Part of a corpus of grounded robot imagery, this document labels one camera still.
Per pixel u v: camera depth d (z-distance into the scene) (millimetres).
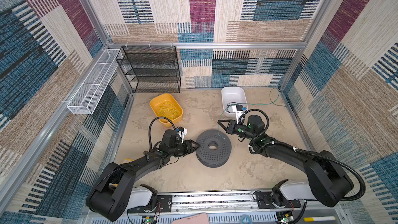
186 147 759
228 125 791
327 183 422
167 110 1062
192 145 765
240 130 718
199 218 685
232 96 1119
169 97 1091
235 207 729
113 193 416
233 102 1112
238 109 749
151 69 1108
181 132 814
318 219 700
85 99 915
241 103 1110
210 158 810
